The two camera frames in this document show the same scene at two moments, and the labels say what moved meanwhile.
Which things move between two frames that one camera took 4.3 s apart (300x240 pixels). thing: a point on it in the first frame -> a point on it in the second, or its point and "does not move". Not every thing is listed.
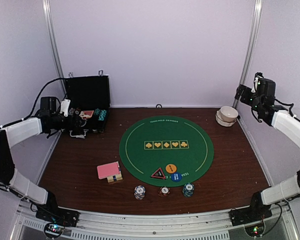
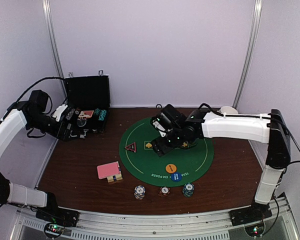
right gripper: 239,92 -> 162,150
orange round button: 171,168 does not move
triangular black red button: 158,174 -> 132,147
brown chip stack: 164,191 does not move
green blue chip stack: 188,189 does not move
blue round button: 176,177 does not move
